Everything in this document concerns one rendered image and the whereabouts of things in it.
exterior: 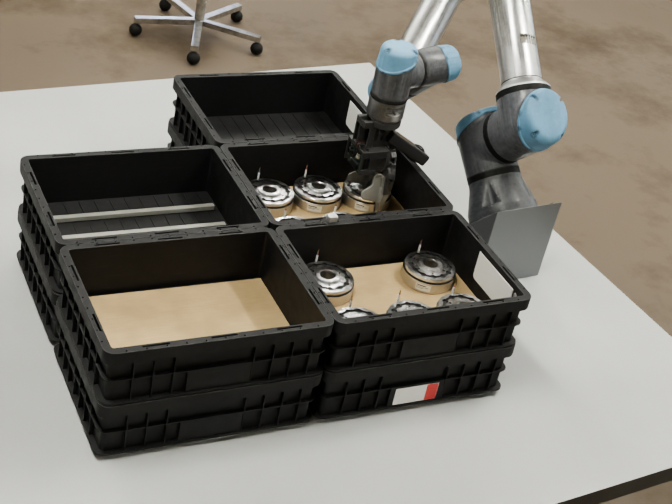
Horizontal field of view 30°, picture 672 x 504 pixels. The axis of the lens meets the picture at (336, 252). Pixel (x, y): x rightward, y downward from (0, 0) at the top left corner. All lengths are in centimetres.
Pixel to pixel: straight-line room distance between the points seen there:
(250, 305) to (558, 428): 62
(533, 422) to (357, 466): 38
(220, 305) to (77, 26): 303
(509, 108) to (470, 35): 316
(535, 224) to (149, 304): 89
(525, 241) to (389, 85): 50
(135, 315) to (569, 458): 82
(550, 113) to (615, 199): 214
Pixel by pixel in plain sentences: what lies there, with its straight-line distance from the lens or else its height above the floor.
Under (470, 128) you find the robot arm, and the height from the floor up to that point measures 98.
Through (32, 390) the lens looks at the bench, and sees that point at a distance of 225.
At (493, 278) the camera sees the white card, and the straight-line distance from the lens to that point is 238.
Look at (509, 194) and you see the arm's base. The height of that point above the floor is 90.
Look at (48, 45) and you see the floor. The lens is 500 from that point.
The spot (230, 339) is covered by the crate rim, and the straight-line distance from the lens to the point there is 203.
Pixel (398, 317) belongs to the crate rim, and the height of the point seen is 93.
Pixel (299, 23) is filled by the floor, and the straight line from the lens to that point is 550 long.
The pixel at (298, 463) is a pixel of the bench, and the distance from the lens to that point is 217.
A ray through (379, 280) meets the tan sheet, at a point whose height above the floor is 83.
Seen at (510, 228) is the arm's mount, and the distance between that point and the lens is 266.
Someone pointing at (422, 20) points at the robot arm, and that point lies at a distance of 271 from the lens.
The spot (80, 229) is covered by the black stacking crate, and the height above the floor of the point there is 83.
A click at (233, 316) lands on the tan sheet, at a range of 224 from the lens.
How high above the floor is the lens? 218
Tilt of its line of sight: 33 degrees down
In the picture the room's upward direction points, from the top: 12 degrees clockwise
